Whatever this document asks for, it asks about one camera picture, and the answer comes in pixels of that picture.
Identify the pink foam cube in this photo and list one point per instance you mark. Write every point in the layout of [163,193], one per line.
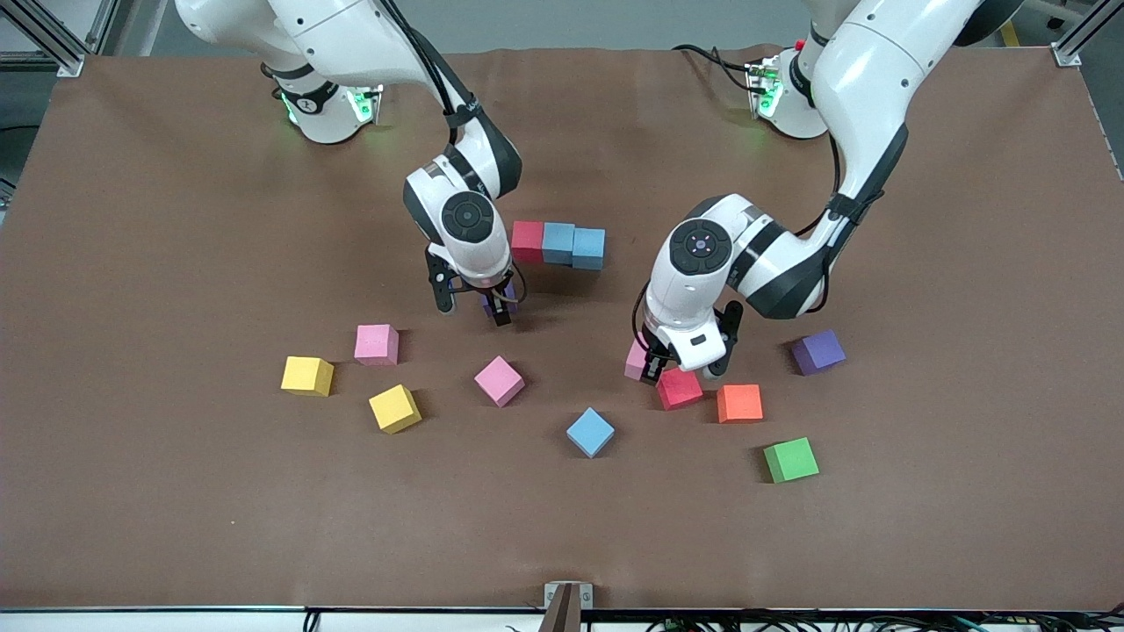
[377,344]
[499,379]
[634,362]

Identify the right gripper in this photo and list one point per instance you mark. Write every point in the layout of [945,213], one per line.
[488,292]

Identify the purple foam cube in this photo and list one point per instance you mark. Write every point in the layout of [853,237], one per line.
[818,351]
[513,294]

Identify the green foam cube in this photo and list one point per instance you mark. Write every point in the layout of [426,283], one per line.
[790,460]

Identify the orange foam cube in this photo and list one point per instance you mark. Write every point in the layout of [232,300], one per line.
[739,403]

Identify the red foam cube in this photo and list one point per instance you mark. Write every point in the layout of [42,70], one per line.
[680,392]
[527,241]

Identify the grey metal bracket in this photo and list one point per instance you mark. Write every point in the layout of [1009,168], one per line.
[568,606]

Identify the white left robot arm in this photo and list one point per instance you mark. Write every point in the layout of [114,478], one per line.
[869,79]

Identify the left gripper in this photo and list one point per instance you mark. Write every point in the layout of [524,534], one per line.
[653,365]

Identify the brown table cover sheet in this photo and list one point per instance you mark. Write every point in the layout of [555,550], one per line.
[176,491]

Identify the yellow foam cube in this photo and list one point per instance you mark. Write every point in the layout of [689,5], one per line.
[394,407]
[306,375]

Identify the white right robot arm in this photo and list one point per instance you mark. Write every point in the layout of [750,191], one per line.
[479,253]

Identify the aluminium frame profile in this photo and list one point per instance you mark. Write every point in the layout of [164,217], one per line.
[68,66]
[1067,54]

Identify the blue foam cube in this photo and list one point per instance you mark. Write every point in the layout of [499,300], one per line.
[558,244]
[590,430]
[588,249]

